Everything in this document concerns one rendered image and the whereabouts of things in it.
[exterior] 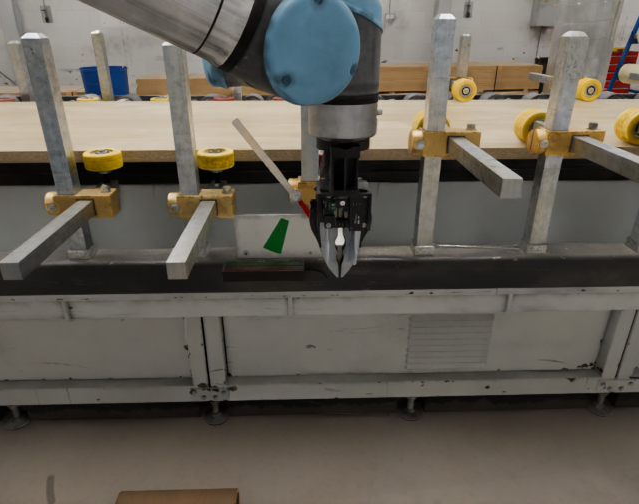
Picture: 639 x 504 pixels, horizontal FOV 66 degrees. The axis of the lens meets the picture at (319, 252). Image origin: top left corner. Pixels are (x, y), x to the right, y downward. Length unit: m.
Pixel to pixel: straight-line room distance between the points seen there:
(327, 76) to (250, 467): 1.28
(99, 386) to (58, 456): 0.23
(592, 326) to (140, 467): 1.41
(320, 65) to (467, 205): 0.95
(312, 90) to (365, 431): 1.34
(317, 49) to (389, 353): 1.22
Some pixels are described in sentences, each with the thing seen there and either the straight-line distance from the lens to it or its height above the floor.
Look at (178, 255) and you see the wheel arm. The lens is 0.80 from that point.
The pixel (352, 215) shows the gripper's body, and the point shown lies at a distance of 0.65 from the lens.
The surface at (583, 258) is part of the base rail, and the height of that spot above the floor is 0.70.
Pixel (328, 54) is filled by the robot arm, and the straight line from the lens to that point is 0.44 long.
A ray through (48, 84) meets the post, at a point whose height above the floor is 1.06.
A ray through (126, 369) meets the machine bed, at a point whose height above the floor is 0.21.
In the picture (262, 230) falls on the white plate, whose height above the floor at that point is 0.77.
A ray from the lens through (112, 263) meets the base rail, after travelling 1.14.
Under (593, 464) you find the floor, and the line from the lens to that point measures 1.75.
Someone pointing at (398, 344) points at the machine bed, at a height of 0.28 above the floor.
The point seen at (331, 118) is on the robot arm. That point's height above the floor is 1.06.
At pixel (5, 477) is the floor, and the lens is 1.76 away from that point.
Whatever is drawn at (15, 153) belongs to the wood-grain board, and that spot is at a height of 0.90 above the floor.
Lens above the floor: 1.16
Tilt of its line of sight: 25 degrees down
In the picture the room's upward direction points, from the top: straight up
